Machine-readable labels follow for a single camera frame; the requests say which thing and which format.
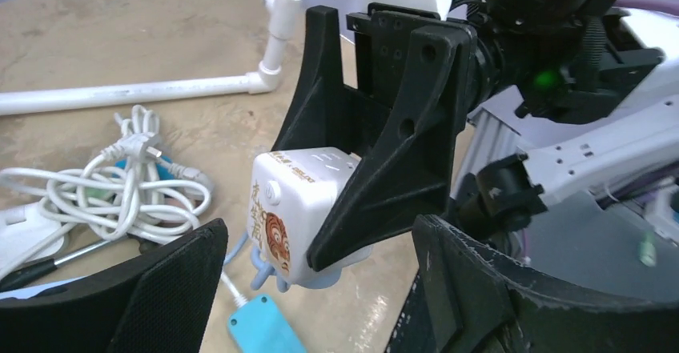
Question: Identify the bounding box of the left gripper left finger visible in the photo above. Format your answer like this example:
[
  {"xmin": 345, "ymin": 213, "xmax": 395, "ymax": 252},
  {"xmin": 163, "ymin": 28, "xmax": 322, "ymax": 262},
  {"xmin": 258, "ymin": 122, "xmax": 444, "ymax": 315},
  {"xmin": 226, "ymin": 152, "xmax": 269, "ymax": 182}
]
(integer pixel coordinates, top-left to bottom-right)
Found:
[{"xmin": 1, "ymin": 219, "xmax": 229, "ymax": 352}]

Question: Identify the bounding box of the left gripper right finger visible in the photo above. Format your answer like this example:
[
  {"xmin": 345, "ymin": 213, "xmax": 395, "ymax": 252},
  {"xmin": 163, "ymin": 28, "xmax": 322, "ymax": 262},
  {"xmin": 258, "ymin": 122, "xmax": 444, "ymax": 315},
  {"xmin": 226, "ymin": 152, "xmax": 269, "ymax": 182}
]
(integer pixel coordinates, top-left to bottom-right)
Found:
[{"xmin": 386, "ymin": 215, "xmax": 678, "ymax": 352}]

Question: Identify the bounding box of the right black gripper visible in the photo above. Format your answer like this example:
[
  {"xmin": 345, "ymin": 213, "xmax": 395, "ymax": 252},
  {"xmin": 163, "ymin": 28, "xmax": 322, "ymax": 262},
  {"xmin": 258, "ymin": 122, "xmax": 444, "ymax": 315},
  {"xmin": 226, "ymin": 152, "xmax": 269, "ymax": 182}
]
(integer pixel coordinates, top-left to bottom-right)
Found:
[{"xmin": 271, "ymin": 2, "xmax": 477, "ymax": 271}]

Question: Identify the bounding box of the white cube socket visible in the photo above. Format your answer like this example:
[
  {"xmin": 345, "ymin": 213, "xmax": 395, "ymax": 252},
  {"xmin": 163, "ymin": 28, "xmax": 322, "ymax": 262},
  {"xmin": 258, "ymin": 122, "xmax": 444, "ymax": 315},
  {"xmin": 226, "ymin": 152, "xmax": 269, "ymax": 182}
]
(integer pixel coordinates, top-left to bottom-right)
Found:
[{"xmin": 247, "ymin": 147, "xmax": 372, "ymax": 292}]

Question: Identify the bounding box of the pink plug adapter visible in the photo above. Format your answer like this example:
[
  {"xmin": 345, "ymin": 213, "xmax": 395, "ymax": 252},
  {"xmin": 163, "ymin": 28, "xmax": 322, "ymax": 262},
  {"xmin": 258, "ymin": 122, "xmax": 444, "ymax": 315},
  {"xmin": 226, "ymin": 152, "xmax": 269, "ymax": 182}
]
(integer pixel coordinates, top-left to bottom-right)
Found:
[{"xmin": 156, "ymin": 194, "xmax": 200, "ymax": 230}]

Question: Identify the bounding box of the light blue cord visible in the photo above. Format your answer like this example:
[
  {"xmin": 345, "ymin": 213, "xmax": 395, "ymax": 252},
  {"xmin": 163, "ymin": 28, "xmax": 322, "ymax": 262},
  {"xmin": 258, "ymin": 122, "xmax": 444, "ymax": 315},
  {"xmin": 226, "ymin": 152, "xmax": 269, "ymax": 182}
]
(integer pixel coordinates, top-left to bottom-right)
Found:
[{"xmin": 223, "ymin": 231, "xmax": 290, "ymax": 293}]

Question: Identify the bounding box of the white cord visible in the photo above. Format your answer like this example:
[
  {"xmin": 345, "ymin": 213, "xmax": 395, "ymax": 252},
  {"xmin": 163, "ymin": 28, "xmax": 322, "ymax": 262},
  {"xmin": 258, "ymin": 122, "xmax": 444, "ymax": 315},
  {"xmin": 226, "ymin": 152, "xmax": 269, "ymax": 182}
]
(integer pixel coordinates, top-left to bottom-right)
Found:
[{"xmin": 0, "ymin": 104, "xmax": 251, "ymax": 309}]

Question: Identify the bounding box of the white angled plug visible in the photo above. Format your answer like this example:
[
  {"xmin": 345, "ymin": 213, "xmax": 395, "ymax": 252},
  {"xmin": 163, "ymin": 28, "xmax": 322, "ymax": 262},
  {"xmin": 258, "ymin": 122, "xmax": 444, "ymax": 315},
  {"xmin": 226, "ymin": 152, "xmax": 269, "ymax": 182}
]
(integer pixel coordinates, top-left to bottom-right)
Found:
[{"xmin": 145, "ymin": 146, "xmax": 215, "ymax": 192}]

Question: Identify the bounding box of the white plug adapter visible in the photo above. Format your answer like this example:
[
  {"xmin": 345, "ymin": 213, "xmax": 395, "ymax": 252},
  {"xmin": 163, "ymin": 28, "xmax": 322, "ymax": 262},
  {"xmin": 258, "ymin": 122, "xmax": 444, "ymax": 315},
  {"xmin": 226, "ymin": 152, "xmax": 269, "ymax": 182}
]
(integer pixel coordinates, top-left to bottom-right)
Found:
[{"xmin": 1, "ymin": 202, "xmax": 70, "ymax": 275}]

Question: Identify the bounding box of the green plug adapter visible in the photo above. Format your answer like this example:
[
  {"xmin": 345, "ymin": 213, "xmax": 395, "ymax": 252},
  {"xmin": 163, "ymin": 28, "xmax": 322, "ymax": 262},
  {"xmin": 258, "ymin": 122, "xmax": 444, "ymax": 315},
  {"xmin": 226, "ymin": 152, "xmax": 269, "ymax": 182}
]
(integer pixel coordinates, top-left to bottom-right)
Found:
[{"xmin": 85, "ymin": 187, "xmax": 110, "ymax": 201}]

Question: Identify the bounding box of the light blue round plug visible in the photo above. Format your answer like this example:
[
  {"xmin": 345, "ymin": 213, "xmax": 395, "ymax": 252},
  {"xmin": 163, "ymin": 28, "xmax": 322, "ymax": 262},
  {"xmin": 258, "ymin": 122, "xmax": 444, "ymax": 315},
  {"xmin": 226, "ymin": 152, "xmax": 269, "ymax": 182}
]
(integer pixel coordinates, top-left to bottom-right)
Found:
[{"xmin": 299, "ymin": 267, "xmax": 343, "ymax": 290}]

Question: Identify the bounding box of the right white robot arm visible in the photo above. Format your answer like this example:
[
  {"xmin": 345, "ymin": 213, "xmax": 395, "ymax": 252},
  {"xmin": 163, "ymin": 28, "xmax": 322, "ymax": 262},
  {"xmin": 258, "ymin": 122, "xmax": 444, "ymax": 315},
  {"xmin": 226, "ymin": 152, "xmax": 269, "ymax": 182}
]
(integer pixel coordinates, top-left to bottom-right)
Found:
[{"xmin": 274, "ymin": 0, "xmax": 661, "ymax": 272}]

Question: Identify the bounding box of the teal rectangular box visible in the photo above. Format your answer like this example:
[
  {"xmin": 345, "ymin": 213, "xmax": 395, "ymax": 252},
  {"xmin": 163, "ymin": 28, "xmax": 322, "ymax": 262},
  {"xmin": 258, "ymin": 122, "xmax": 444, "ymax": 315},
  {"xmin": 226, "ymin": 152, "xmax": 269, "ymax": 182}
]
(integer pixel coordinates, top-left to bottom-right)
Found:
[{"xmin": 227, "ymin": 295, "xmax": 307, "ymax": 353}]

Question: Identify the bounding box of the white PVC pipe frame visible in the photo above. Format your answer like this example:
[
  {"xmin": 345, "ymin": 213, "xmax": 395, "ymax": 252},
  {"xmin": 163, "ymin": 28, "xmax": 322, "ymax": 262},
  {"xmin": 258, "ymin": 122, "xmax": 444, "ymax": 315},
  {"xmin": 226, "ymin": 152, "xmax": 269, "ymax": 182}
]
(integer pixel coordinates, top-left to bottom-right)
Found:
[{"xmin": 1, "ymin": 0, "xmax": 303, "ymax": 115}]

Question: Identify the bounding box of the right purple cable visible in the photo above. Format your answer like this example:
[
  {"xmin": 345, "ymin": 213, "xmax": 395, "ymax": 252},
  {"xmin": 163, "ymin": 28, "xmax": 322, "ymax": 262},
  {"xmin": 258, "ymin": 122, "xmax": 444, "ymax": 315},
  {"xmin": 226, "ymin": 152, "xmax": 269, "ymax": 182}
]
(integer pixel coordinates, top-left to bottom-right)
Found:
[{"xmin": 456, "ymin": 0, "xmax": 679, "ymax": 256}]

